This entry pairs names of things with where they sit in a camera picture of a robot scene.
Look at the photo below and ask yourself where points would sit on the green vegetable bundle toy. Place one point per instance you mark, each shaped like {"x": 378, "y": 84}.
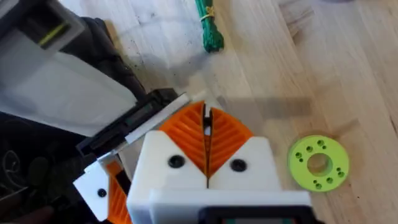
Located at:
{"x": 211, "y": 28}

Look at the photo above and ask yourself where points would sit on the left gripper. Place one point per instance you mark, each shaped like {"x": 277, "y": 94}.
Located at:
{"x": 71, "y": 96}

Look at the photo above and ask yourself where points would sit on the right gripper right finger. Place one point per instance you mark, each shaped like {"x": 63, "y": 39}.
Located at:
{"x": 248, "y": 161}

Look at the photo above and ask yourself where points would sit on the green disc with holes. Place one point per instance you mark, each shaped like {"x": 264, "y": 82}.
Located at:
{"x": 317, "y": 163}

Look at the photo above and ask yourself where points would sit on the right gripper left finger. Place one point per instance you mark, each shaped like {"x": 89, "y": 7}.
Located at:
{"x": 161, "y": 155}

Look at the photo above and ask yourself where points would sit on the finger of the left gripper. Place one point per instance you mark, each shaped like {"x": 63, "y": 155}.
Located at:
{"x": 93, "y": 186}

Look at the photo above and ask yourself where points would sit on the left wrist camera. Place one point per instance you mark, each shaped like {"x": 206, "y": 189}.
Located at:
{"x": 34, "y": 25}

